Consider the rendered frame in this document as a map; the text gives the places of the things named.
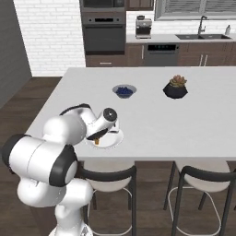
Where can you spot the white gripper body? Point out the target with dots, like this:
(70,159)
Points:
(114,126)

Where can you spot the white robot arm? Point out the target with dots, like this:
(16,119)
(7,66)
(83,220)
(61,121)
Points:
(46,159)

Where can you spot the white round plate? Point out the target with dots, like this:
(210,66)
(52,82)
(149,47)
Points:
(110,140)

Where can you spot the small orange food piece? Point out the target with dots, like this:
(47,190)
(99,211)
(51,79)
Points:
(97,141)

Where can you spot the grey bowl of blueberries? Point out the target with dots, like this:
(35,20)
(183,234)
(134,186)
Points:
(124,91)

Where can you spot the black stool with white seat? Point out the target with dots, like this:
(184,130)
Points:
(107,179)
(202,178)

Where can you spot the succulent in black pot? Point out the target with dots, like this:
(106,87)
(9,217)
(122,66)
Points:
(175,89)

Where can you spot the dark dishwasher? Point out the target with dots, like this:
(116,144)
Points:
(161,54)

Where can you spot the dark built-in oven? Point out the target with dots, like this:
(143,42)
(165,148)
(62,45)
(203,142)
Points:
(103,33)

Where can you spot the silver coffee machine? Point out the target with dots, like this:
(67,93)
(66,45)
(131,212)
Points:
(143,27)

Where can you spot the brown lower cupboard run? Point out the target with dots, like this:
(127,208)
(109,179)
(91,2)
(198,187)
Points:
(209,55)

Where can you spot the dark microwave oven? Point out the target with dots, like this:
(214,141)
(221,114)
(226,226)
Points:
(103,3)

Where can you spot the dark sink basin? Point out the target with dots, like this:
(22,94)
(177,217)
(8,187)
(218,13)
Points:
(202,36)

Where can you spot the dark metal tap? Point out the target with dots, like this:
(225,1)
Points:
(202,24)

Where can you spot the window with grey blind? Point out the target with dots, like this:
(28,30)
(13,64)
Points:
(196,8)

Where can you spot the grey soap bottle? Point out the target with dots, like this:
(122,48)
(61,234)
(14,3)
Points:
(227,30)

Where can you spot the brown wall cupboard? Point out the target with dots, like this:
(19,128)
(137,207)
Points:
(139,4)

